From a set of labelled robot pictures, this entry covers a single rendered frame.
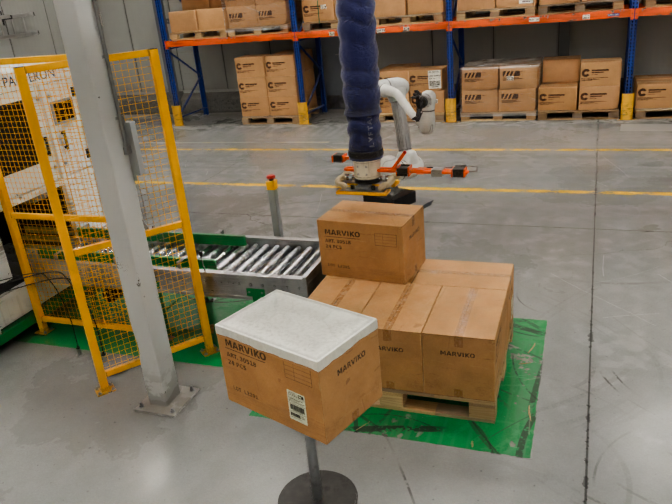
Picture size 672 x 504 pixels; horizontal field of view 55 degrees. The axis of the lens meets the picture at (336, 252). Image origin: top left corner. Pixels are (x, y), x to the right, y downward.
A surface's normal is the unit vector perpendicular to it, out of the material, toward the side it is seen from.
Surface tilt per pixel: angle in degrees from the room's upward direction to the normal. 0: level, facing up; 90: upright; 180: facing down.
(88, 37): 90
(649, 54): 90
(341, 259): 90
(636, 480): 0
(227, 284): 90
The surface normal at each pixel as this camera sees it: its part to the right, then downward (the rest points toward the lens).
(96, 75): 0.94, 0.05
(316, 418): -0.63, 0.35
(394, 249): -0.44, 0.38
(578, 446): -0.09, -0.92
